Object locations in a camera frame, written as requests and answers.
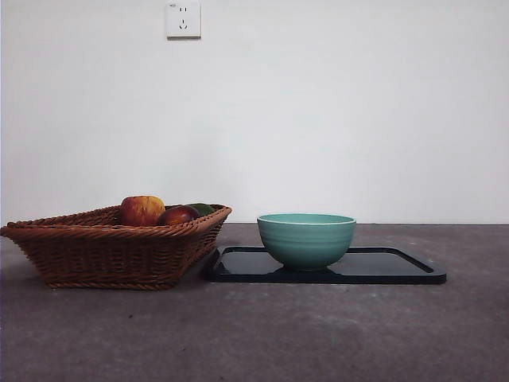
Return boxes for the teal ribbed bowl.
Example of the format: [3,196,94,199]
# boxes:
[256,213,357,273]

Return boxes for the green fruit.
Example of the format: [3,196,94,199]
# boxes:
[188,203,216,218]

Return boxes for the dark red apple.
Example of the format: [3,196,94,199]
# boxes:
[157,205,201,227]

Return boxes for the red yellow apple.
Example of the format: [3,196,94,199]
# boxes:
[119,195,166,227]

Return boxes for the black rectangular tray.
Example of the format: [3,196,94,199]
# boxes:
[204,245,447,285]

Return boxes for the brown wicker basket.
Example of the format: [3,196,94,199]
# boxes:
[0,204,233,290]

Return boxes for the white wall socket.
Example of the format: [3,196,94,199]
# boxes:
[166,0,202,40]

